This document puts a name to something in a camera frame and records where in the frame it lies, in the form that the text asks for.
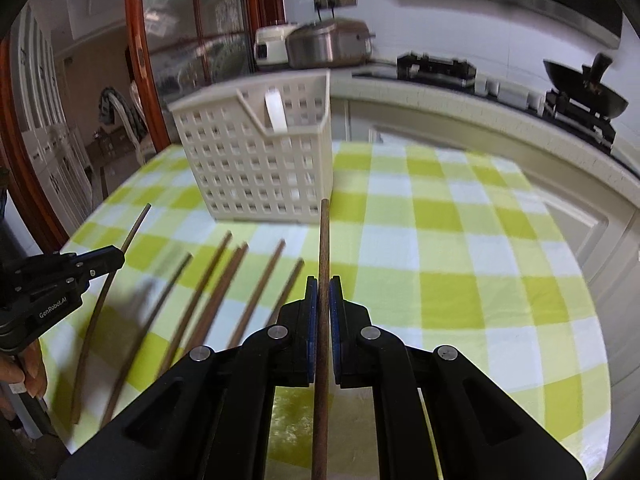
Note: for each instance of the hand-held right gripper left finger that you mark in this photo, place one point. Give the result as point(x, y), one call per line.
point(312, 332)

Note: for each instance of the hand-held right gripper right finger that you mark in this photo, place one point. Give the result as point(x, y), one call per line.
point(335, 332)

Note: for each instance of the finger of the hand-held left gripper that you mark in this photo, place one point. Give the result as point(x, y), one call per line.
point(102, 261)

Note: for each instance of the brown wooden chopstick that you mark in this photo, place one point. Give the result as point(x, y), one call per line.
point(260, 285)
point(324, 240)
point(227, 280)
point(290, 285)
point(210, 275)
point(150, 330)
point(100, 305)

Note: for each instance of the white plastic utensil basket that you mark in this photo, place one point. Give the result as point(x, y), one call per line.
point(250, 175)

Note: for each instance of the person's left hand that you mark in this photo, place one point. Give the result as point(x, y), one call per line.
point(31, 370)

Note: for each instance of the white wooden dining chair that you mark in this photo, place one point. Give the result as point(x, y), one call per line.
point(137, 130)

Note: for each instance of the white panelled cabinet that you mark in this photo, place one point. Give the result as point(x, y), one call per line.
point(45, 135)

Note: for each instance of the dark patterned cloth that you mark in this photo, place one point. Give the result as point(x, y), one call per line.
point(112, 105)

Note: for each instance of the red framed glass sliding door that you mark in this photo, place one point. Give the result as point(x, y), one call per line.
point(145, 60)

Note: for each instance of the white plastic spoon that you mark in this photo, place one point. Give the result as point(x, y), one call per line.
point(275, 107)

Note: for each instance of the white base kitchen cabinet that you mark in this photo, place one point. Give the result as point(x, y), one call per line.
point(550, 185)

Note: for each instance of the black glass gas cooktop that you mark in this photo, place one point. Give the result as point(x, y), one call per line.
point(375, 74)

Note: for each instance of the white rice cooker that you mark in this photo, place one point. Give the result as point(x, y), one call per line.
point(270, 45)

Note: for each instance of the black burner pan support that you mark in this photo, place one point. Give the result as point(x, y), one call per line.
point(580, 112)
point(435, 69)

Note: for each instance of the silver rice cooker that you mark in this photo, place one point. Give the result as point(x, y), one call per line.
point(325, 45)

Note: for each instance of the black wok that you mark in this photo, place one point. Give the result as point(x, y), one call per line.
point(585, 87)

